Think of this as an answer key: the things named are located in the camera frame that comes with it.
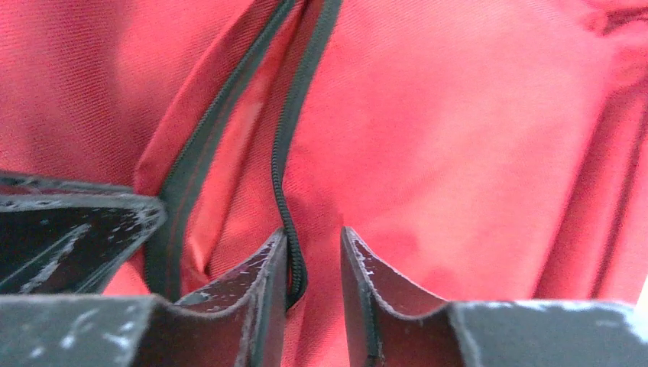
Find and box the red backpack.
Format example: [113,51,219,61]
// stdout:
[1,0,647,366]

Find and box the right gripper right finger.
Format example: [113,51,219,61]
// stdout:
[341,227,647,367]

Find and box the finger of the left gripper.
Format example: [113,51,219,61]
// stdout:
[1,171,167,294]

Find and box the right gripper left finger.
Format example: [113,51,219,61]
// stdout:
[1,230,287,366]

